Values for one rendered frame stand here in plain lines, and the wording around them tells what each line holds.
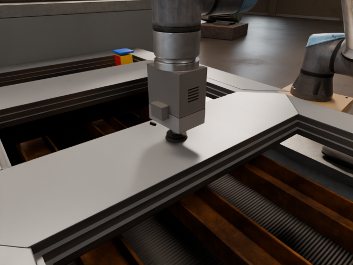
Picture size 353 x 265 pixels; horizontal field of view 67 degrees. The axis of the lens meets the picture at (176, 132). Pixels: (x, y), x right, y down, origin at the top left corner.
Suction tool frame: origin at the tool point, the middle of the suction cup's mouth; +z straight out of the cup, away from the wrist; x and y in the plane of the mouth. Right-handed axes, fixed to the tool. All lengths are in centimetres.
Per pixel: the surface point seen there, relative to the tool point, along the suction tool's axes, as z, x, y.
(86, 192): -1.3, -19.8, 3.4
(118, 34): -7, 35, -79
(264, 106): -1.2, 25.4, 3.1
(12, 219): -1.3, -29.0, 1.8
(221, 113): -1.2, 14.7, -1.2
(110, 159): -1.3, -13.3, -1.8
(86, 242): 1.5, -22.9, 8.7
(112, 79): -1.2, 8.5, -39.4
